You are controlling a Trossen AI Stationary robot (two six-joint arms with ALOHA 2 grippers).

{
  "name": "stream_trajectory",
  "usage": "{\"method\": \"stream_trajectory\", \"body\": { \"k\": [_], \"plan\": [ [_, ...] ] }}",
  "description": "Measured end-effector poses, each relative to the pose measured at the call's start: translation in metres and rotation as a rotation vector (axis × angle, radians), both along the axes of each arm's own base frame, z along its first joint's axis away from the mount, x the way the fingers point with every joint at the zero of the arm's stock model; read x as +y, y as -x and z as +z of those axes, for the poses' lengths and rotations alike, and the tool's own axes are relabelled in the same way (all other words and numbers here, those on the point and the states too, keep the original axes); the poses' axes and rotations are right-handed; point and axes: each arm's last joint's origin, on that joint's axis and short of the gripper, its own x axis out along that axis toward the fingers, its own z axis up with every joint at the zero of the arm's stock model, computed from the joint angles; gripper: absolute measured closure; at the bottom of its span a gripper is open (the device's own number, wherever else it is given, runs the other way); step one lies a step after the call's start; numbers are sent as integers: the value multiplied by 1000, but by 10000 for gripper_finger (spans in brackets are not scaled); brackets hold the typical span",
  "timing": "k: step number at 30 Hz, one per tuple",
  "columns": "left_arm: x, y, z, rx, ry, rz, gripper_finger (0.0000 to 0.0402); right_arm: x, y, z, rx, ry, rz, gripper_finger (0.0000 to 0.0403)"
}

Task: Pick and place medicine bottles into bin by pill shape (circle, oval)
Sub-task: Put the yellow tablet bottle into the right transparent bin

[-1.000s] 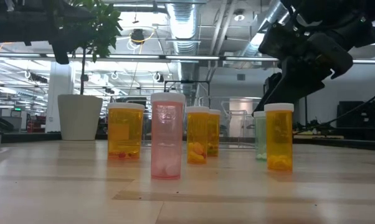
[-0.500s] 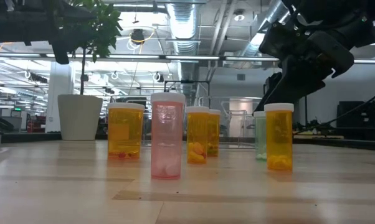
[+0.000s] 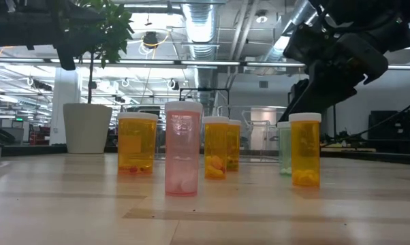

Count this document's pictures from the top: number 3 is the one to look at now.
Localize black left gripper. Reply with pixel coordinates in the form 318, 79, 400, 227
7, 0, 104, 71

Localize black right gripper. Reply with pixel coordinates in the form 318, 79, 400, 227
279, 23, 390, 122

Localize amber bottle yellow pills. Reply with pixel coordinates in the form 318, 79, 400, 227
289, 112, 322, 188

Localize pale green pill bottle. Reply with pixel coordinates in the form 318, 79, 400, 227
277, 121, 292, 176

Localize amber pill bottle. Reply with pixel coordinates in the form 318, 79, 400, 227
226, 119, 242, 172

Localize amber bottle orange pills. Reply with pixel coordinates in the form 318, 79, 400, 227
202, 116, 230, 180

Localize wide amber bottle red pills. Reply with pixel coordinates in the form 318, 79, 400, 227
116, 112, 159, 176

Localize pink pill bottle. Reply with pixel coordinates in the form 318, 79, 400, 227
164, 101, 204, 197

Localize clear plastic storage bin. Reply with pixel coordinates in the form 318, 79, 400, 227
0, 144, 410, 166

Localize green leafy plant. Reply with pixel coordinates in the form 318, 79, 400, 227
53, 0, 135, 105

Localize white square pillar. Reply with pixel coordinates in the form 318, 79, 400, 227
49, 67, 82, 146

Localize wooden workbench with equipment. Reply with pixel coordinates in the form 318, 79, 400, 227
320, 131, 369, 152

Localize white plant pot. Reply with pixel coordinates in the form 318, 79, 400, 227
63, 103, 113, 154

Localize black cabinet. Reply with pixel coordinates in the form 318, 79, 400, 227
367, 110, 410, 154

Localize black metal stand frame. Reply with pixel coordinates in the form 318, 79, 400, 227
331, 101, 337, 137

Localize silver slanted ceiling duct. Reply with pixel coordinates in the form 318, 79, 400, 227
259, 0, 317, 64

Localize black base cable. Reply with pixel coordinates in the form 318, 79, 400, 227
322, 93, 410, 148

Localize black ceiling camera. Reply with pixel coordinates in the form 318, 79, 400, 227
142, 31, 160, 49

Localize silver round ceiling duct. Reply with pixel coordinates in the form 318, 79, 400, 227
181, 3, 220, 103

